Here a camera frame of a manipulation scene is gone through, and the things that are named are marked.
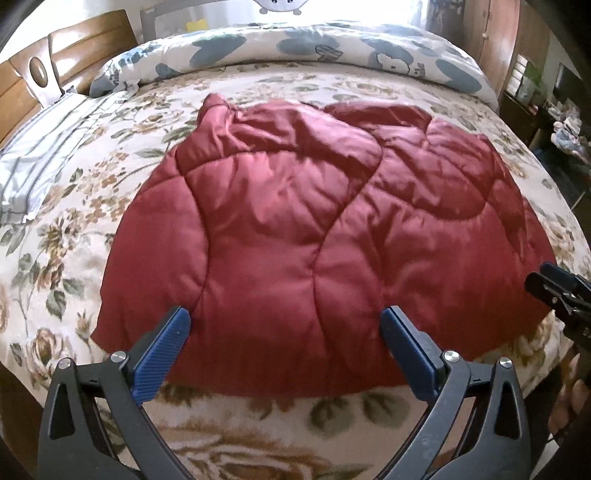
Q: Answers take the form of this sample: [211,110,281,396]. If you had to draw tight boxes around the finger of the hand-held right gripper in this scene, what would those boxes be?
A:
[525,272,583,319]
[539,261,591,294]

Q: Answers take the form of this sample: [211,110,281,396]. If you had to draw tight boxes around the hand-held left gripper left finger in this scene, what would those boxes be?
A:
[38,305,195,480]

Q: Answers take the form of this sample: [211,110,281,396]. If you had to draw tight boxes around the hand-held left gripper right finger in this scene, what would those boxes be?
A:
[379,305,555,480]

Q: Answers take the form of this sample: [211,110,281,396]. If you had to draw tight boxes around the red quilted jacket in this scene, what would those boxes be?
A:
[90,92,558,398]

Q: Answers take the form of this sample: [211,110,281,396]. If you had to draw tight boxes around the pile of colourful clothes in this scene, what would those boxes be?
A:
[549,110,591,164]

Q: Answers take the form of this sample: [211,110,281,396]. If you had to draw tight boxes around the person's right hand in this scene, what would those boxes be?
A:
[549,354,591,445]

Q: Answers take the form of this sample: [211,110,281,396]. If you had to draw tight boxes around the dark wooden cabinet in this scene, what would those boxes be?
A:
[499,91,556,151]

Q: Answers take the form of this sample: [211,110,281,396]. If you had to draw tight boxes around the floral bed blanket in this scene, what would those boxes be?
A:
[0,65,579,480]

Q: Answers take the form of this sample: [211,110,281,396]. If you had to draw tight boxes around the black screen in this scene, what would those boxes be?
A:
[553,61,588,99]

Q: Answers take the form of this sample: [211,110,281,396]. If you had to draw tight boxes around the row of small boxes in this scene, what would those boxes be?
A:
[507,52,544,106]

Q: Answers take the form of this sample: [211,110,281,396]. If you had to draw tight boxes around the grey striped pillow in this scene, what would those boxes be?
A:
[0,89,131,226]

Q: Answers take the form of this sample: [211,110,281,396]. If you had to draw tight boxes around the wooden wardrobe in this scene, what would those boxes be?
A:
[425,0,551,95]

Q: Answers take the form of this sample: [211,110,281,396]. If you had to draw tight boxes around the wooden headboard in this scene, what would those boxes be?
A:
[0,9,136,151]

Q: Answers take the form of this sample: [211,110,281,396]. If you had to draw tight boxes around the blue patterned white comforter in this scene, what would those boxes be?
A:
[90,21,500,112]

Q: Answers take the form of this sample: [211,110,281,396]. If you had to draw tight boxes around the cartoon printed cloth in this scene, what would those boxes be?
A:
[252,0,315,17]

